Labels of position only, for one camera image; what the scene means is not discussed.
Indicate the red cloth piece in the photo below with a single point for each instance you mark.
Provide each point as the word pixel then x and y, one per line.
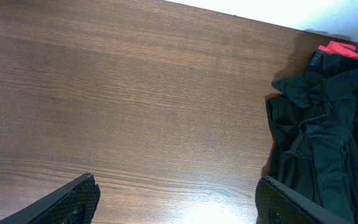
pixel 339 48

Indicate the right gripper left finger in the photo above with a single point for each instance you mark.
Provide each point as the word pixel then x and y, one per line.
pixel 75 202

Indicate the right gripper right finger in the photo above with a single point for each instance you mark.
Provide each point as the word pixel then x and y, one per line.
pixel 278 204

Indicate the black garment pile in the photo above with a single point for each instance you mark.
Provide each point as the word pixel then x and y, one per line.
pixel 314 123

